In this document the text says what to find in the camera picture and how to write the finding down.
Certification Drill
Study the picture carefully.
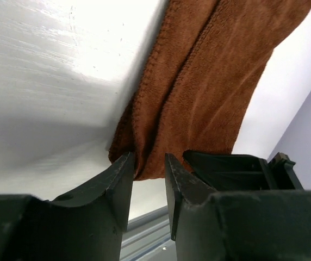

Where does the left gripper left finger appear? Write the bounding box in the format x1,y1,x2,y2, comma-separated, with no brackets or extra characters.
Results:
0,153,135,260

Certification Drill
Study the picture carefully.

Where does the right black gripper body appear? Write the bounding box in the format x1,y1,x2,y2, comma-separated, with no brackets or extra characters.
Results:
264,152,303,190

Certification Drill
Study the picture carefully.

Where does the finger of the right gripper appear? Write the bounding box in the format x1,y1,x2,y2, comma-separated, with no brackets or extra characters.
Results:
183,151,270,190

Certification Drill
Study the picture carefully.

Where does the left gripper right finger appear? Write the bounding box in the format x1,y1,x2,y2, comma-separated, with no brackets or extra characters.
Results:
165,154,311,260

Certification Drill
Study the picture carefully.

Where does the brown microfibre towel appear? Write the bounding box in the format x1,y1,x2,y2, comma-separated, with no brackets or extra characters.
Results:
108,1,311,181

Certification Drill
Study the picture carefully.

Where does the aluminium mounting rail frame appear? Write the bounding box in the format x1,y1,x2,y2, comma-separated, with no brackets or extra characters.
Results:
120,207,177,261

